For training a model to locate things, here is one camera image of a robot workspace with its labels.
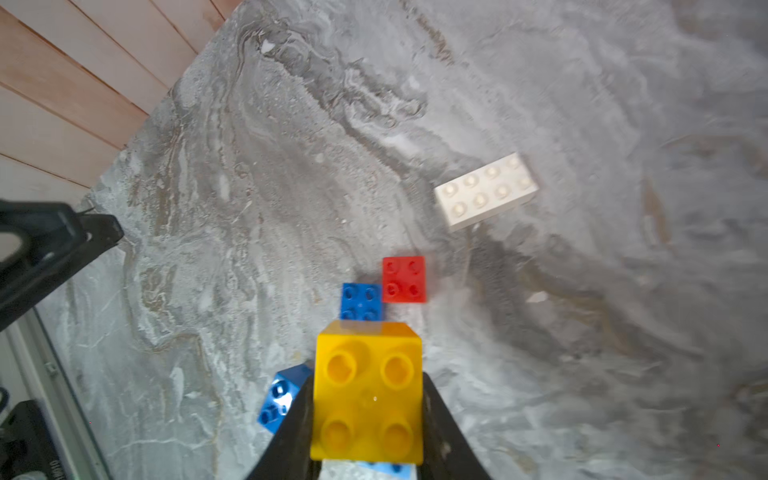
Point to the small blue lego brick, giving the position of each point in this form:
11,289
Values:
361,302

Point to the small yellow lego cube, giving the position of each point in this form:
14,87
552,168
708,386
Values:
368,393

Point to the small red lego brick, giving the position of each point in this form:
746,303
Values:
404,280

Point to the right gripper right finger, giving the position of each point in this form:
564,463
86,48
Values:
447,454

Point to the blue square lego brick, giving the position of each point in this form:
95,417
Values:
281,393

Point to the white long lego brick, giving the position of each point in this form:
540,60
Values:
485,192

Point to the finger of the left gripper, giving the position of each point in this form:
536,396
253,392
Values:
54,243

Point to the light blue long lego brick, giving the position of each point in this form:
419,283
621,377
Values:
397,470

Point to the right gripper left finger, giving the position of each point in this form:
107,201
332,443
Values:
287,456

